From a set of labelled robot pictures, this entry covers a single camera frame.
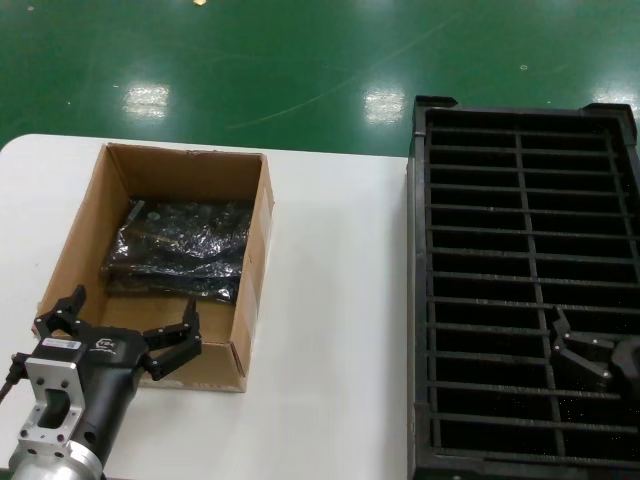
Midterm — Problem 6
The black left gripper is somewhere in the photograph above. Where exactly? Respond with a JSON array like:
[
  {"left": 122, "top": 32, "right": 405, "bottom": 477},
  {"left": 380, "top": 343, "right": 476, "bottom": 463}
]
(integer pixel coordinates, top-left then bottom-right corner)
[{"left": 32, "top": 284, "right": 204, "bottom": 464}]

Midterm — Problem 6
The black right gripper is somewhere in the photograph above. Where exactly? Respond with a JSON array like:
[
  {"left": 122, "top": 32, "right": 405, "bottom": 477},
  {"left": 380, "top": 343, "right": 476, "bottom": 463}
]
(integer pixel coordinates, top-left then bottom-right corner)
[{"left": 550, "top": 305, "right": 640, "bottom": 396}]

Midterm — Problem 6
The translucent grey antistatic bag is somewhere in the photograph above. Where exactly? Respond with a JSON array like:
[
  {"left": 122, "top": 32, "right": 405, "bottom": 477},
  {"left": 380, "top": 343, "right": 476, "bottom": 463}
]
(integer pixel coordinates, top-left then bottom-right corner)
[{"left": 101, "top": 222, "right": 253, "bottom": 284}]

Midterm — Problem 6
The open brown cardboard box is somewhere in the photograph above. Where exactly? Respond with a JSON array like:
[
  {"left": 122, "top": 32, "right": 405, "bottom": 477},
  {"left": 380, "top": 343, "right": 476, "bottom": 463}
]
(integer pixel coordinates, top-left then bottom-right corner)
[{"left": 32, "top": 142, "right": 276, "bottom": 395}]

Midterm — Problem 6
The black slotted divider container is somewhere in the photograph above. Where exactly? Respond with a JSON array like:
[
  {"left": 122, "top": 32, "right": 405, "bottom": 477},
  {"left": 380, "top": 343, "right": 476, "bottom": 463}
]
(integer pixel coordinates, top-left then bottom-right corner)
[{"left": 407, "top": 94, "right": 640, "bottom": 474}]

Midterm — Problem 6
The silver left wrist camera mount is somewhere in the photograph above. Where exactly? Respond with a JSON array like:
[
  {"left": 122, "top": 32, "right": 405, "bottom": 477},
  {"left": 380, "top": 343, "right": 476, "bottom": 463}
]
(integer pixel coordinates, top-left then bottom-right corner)
[{"left": 17, "top": 335, "right": 85, "bottom": 459}]

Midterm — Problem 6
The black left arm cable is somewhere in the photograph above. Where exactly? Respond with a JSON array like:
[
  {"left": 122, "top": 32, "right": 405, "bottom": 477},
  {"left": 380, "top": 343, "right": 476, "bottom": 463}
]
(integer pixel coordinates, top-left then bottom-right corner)
[{"left": 0, "top": 351, "right": 29, "bottom": 401}]

